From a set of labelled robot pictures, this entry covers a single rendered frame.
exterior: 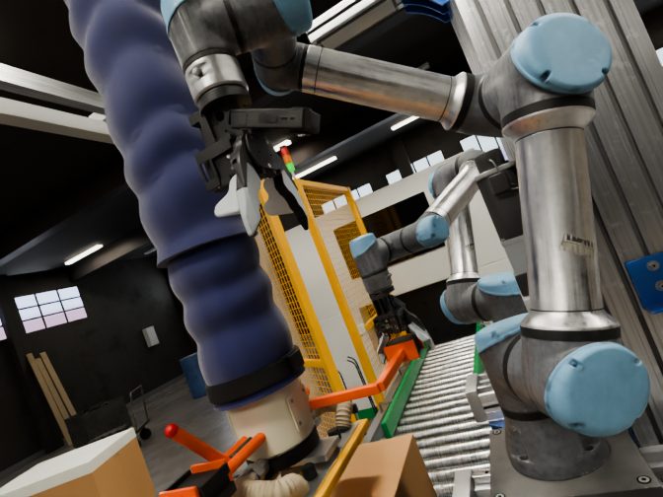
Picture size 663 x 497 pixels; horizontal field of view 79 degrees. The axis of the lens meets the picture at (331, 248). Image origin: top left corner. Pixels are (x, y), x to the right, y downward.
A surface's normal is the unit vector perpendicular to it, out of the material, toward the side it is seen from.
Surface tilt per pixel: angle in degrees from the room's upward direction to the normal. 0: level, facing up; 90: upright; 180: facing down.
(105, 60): 102
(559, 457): 73
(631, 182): 90
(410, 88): 107
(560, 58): 83
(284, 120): 93
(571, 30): 83
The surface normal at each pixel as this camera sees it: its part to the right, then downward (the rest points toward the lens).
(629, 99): -0.36, 0.09
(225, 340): -0.18, -0.28
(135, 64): 0.07, -0.27
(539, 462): -0.71, -0.09
